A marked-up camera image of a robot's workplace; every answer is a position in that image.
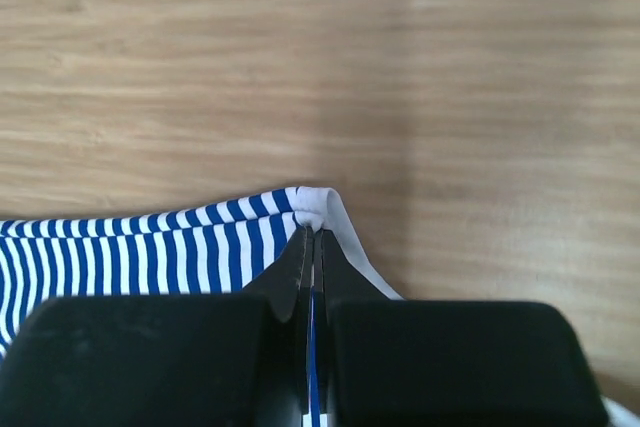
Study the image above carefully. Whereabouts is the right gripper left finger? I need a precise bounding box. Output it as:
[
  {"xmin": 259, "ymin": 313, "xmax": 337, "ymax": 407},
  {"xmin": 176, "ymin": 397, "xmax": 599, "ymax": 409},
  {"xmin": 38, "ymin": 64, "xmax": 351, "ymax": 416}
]
[{"xmin": 1, "ymin": 228, "xmax": 314, "ymax": 426}]

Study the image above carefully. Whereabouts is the blue white striped tank top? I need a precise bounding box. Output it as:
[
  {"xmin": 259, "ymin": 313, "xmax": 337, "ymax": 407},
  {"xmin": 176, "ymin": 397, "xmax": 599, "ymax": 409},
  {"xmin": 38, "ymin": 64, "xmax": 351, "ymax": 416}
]
[{"xmin": 1, "ymin": 187, "xmax": 639, "ymax": 426}]

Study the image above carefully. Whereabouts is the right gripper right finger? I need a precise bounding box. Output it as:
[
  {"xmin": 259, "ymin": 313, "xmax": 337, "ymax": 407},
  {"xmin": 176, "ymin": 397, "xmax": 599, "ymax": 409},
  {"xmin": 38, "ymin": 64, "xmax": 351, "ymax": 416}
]
[{"xmin": 319, "ymin": 230, "xmax": 610, "ymax": 426}]

